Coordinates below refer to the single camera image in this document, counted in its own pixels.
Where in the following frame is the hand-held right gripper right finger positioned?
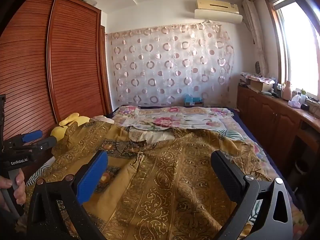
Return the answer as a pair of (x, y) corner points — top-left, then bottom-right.
(210, 150), (293, 240)

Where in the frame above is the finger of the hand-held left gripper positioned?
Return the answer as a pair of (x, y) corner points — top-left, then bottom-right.
(15, 135), (58, 155)
(5, 129), (43, 148)

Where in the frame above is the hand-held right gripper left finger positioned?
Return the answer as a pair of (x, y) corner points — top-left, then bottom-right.
(26, 150), (109, 240)

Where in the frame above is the golden patterned garment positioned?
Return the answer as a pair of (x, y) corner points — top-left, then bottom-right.
(25, 120), (273, 240)

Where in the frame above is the person's left hand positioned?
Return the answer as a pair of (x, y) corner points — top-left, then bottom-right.
(0, 171), (26, 207)

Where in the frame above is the yellow plush toy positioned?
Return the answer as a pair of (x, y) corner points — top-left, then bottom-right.
(50, 113), (90, 142)

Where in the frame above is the beige folded blanket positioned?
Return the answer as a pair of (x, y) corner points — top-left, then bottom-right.
(92, 115), (115, 124)

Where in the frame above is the floral leaf print blanket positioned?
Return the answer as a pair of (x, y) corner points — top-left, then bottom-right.
(25, 105), (310, 240)

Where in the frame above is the wooden side cabinet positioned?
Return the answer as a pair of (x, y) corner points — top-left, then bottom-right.
(236, 85), (320, 195)

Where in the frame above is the wooden slatted wardrobe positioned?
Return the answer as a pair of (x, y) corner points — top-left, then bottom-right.
(0, 0), (113, 180)

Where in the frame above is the teal box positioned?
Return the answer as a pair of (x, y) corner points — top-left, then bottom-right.
(184, 94), (204, 107)

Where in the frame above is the cardboard box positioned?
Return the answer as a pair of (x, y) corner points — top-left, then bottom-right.
(250, 79), (273, 93)

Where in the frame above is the white tissue pack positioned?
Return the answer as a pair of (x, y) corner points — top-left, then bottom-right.
(288, 95), (302, 108)

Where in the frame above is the floral printed cloth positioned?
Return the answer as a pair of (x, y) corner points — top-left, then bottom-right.
(241, 72), (275, 84)

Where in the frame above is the pink thermos jug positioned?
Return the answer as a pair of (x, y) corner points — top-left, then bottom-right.
(281, 80), (293, 100)

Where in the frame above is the sheer circle pattern curtain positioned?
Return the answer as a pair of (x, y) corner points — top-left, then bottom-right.
(105, 24), (235, 108)

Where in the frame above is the window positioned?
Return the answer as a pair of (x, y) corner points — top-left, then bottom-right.
(271, 0), (320, 100)

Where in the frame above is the white tied window curtain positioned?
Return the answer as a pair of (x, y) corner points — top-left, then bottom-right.
(242, 0), (269, 77)

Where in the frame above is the beige air conditioner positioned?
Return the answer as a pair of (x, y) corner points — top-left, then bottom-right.
(196, 0), (240, 14)

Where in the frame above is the white wall air conditioner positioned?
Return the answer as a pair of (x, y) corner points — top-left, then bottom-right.
(194, 9), (243, 25)

